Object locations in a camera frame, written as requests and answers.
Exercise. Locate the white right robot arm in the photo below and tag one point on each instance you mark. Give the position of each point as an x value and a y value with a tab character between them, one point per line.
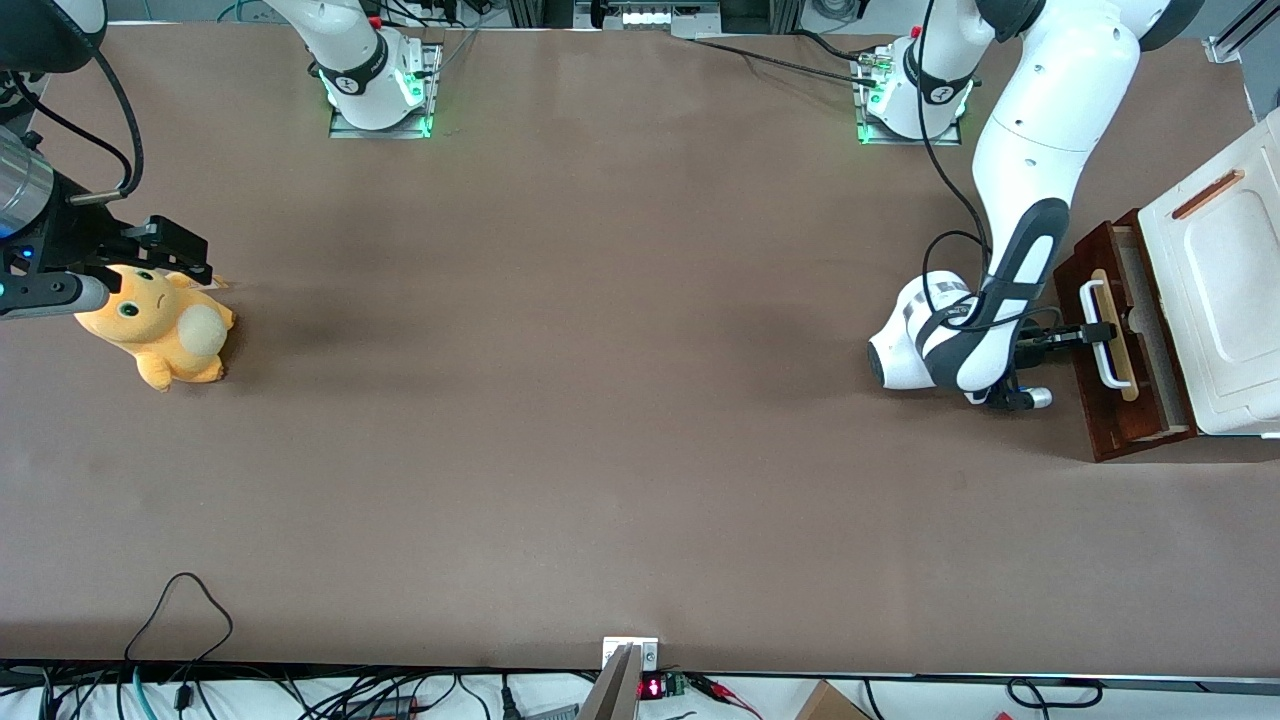
350	50

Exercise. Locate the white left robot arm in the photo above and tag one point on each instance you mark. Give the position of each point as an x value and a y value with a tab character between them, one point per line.
1040	130

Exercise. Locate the red LED display module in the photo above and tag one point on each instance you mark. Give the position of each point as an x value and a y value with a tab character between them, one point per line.
652	687

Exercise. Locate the dark wooden drawer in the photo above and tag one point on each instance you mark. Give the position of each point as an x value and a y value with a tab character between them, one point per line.
1120	425

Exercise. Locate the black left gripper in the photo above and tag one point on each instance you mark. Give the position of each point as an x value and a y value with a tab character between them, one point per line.
1040	345

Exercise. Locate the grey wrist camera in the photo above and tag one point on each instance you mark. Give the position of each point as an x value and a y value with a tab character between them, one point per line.
50	295
1035	398

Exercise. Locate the black power adapter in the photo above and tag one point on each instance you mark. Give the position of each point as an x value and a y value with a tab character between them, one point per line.
385	708

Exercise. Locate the orange plush toy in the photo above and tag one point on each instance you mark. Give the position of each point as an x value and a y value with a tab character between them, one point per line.
170	345

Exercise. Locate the device with white lights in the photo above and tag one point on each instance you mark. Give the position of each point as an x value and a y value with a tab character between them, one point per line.
645	15

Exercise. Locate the brown cardboard box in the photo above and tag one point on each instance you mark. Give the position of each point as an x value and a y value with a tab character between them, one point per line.
830	705

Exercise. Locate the white and brown drawer cabinet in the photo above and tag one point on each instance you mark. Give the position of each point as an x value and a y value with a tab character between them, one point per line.
1230	300

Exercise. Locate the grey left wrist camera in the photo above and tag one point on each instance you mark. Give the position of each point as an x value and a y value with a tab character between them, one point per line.
1035	398

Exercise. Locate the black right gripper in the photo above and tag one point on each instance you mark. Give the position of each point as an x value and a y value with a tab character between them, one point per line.
72	237

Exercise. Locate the black plug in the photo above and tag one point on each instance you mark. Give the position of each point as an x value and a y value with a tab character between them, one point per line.
508	705

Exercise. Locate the red clip leads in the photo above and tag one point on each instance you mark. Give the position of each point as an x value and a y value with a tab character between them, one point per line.
720	690

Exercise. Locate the grey camera mount beam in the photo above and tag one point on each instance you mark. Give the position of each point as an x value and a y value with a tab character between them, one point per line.
615	690

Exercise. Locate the aluminium frame profile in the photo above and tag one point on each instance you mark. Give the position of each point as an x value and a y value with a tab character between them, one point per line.
1240	30

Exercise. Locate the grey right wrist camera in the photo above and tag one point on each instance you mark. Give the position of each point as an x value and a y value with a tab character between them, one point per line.
50	295

